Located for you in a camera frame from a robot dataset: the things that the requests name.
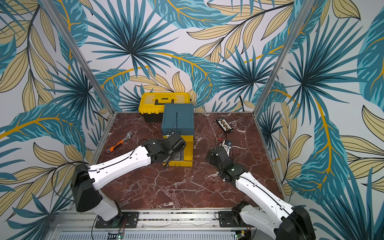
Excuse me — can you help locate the adjustable wrench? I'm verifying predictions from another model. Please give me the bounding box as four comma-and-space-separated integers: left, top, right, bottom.
107, 132, 133, 153

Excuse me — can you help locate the yellow drawer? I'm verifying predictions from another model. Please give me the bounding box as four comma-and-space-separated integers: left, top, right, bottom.
164, 135, 194, 142
168, 142, 194, 167

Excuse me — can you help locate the yellow bottom drawer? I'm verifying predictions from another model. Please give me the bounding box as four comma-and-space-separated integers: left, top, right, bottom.
168, 142, 194, 167

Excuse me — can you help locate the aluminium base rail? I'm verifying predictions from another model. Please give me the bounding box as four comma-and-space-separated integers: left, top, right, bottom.
44, 208, 277, 240

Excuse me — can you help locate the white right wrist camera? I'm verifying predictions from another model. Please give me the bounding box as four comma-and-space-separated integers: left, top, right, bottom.
222, 140, 232, 151

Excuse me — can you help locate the left aluminium corner post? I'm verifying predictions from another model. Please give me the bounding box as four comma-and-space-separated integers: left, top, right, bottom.
41, 0, 115, 115

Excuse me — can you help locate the teal drawer cabinet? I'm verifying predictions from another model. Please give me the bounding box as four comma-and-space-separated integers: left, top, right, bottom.
162, 104, 195, 136

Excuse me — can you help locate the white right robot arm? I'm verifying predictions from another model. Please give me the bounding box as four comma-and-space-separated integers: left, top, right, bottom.
206, 146, 316, 240

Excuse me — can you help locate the right aluminium corner post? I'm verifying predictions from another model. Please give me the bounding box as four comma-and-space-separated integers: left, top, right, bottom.
253, 0, 315, 119

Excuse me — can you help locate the yellow black toolbox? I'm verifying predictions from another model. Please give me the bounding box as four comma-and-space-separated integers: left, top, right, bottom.
139, 93, 191, 123

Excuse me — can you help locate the black battery holder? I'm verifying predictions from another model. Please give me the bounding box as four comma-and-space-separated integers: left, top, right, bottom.
216, 117, 234, 134

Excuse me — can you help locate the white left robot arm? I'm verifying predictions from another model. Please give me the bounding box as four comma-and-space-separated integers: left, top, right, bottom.
71, 133, 187, 224

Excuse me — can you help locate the aluminium corner post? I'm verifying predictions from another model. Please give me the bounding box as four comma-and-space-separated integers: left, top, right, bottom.
41, 0, 115, 115
253, 0, 315, 119

